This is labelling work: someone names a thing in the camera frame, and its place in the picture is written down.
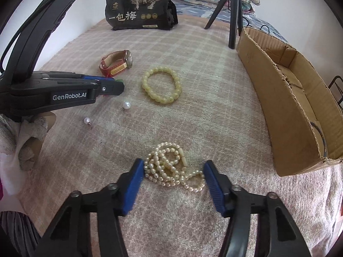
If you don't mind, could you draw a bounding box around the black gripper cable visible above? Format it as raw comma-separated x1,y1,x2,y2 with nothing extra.
0,0,76,73

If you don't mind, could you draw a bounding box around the black power cable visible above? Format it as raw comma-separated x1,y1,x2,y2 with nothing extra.
242,15,274,34

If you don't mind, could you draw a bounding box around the black metal frame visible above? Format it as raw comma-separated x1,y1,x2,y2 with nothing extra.
327,75,343,105

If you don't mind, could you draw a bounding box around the person's left forearm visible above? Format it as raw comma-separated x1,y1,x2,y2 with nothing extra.
0,114,22,197

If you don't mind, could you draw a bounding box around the blue patterned bed sheet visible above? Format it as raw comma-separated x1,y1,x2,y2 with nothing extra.
171,3,289,44

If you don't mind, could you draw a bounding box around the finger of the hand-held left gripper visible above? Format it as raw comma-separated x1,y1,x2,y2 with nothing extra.
33,71,118,84
91,80,125,97

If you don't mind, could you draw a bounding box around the pearl necklace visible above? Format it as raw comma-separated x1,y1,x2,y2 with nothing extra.
144,142,206,193

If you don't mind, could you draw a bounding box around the black tripod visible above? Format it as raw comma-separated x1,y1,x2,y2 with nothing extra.
204,0,244,50

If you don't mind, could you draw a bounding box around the dark thin bangle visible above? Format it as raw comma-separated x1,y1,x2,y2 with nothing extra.
310,120,329,159

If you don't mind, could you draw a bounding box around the black printed snack bag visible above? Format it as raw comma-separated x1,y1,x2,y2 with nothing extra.
106,0,171,31

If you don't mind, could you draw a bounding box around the yellow bead bracelet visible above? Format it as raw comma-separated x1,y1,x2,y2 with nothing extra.
141,66,183,105

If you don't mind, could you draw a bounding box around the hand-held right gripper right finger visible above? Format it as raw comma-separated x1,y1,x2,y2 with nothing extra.
203,160,313,257

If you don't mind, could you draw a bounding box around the pink plaid blanket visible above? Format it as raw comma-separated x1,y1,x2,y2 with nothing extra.
16,13,343,257

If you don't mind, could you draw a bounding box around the red strap wristwatch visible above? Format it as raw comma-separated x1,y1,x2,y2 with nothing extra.
99,49,133,79

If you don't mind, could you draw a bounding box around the striped grey clothing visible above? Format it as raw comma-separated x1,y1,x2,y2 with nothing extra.
0,210,41,257

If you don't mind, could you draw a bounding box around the person's left hand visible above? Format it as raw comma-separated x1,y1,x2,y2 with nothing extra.
12,112,56,170

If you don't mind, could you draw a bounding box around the shallow cardboard box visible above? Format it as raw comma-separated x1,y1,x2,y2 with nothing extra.
237,27,343,178

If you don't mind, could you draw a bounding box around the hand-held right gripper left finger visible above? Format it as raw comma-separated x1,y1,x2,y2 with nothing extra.
34,158,145,257

